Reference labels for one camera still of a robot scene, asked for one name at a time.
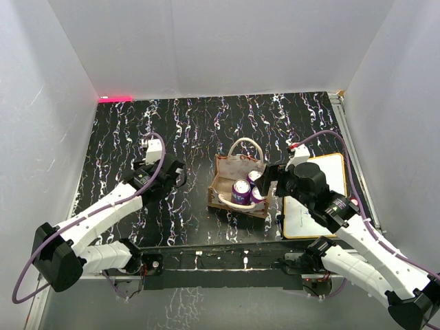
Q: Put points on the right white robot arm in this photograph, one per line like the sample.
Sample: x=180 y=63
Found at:
x=409 y=291

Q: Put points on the purple Fanta can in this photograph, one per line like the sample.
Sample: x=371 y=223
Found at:
x=256 y=197
x=241 y=190
x=253 y=175

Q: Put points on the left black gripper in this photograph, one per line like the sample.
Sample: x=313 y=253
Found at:
x=140 y=164

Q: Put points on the pink tape strip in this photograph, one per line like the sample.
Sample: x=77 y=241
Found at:
x=115 y=99

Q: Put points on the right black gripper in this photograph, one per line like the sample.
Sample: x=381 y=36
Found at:
x=273 y=172

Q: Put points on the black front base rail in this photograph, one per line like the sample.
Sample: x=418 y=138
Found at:
x=263 y=264

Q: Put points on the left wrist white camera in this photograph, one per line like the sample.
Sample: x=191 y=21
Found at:
x=153 y=150

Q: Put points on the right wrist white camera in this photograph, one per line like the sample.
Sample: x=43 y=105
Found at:
x=298 y=153

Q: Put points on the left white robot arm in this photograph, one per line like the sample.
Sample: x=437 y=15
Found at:
x=65 y=252

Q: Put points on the red emergency button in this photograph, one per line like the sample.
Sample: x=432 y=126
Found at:
x=354 y=201

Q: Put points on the white whiteboard yellow rim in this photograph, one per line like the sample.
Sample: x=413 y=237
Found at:
x=315 y=220

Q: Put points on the wrist white camera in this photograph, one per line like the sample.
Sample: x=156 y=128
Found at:
x=153 y=150
x=298 y=153

